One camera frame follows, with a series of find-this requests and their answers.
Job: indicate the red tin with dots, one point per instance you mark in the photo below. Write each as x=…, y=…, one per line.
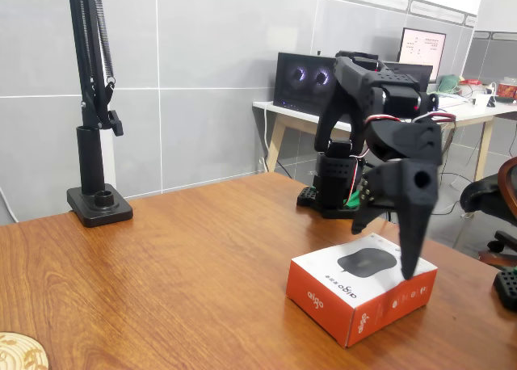
x=507, y=90

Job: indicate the black clamp boom stand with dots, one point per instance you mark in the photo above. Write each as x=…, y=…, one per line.
x=91, y=152

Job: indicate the round wooden coaster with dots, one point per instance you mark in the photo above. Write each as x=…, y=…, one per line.
x=18, y=354

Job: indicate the black computer tower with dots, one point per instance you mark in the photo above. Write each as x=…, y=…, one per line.
x=299, y=79

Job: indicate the green table clamp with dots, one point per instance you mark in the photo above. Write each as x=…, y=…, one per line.
x=353, y=199

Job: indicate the black office chair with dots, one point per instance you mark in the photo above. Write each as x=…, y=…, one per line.
x=484, y=196

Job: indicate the green cloth bundle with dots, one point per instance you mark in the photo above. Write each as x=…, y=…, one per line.
x=448, y=84

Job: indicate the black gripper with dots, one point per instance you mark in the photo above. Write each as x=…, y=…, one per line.
x=404, y=181

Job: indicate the white desk wooden legs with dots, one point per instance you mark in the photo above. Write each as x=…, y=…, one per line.
x=291, y=113

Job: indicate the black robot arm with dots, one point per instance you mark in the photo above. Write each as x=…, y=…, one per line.
x=351, y=79

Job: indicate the orange white mouse box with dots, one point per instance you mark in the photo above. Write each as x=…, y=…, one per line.
x=339, y=301

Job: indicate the computer monitor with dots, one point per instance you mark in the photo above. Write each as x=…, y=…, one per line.
x=424, y=49

